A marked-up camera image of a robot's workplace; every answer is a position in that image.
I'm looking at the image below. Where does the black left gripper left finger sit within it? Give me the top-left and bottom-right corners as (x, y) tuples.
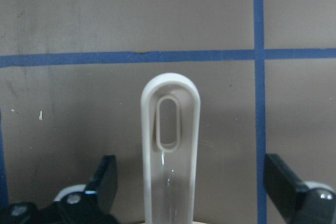
(1, 155), (117, 223)

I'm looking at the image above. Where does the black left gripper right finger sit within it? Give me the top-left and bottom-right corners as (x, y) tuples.
(264, 154), (335, 223)

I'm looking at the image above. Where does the beige plastic dustpan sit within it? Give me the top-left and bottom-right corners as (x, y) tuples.
(141, 72), (201, 223)

